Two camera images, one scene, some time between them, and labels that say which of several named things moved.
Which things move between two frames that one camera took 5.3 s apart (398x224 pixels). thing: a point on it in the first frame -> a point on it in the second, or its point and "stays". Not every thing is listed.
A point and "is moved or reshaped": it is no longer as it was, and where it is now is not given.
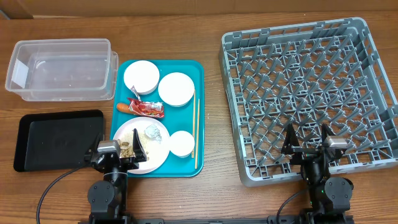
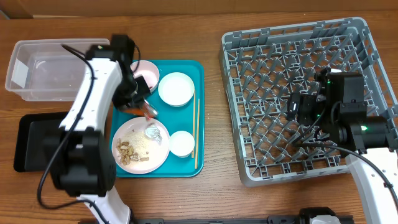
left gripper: [130, 163] -> [120, 103]
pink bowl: [143, 74] stays
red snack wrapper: [148, 109] is moved or reshaped
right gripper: [290, 146] -> [307, 106]
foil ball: [153, 131] stays
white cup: [181, 144] stays
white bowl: [176, 89] stays
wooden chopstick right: [197, 138] stays
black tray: [56, 141] stays
